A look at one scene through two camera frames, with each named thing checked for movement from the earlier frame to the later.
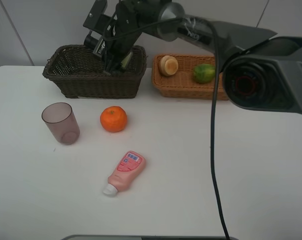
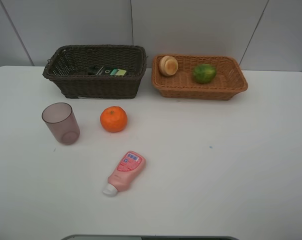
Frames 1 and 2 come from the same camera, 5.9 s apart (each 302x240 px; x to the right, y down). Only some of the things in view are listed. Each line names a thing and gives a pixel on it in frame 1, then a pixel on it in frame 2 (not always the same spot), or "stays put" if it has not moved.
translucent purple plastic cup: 59,117 stays put
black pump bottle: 112,61 → 108,71
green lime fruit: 204,73 stays put
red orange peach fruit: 168,65 stays put
